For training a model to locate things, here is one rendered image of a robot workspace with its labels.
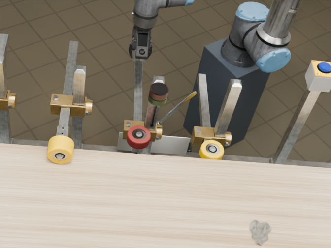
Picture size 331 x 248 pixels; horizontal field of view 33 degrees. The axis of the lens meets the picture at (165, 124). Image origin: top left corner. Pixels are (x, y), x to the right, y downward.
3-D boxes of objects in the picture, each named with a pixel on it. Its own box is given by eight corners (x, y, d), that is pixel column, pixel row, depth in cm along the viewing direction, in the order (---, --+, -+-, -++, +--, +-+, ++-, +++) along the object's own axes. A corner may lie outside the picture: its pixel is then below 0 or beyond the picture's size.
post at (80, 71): (71, 156, 212) (75, 63, 176) (80, 157, 212) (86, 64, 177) (70, 164, 210) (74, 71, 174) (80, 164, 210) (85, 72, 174)
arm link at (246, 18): (251, 25, 272) (262, -5, 259) (268, 49, 262) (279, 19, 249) (223, 29, 267) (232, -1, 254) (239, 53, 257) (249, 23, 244)
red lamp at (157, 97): (148, 86, 180) (149, 81, 178) (167, 87, 180) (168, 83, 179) (148, 100, 176) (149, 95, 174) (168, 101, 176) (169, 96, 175)
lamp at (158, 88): (142, 125, 194) (150, 80, 178) (158, 126, 195) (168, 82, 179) (142, 138, 190) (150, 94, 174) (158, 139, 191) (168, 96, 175)
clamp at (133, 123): (122, 128, 202) (124, 119, 198) (160, 131, 203) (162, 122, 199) (122, 140, 198) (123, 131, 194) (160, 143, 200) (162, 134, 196)
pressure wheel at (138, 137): (124, 144, 200) (127, 123, 191) (147, 145, 201) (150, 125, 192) (123, 162, 195) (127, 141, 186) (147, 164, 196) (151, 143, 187)
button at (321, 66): (316, 64, 179) (317, 60, 178) (328, 66, 180) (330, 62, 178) (318, 73, 177) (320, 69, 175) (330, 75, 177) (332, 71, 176)
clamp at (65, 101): (51, 102, 191) (51, 92, 188) (91, 106, 193) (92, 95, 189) (49, 115, 187) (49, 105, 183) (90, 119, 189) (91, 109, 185)
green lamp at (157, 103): (148, 91, 181) (148, 86, 180) (166, 93, 182) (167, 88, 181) (148, 105, 178) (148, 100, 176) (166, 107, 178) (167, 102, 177)
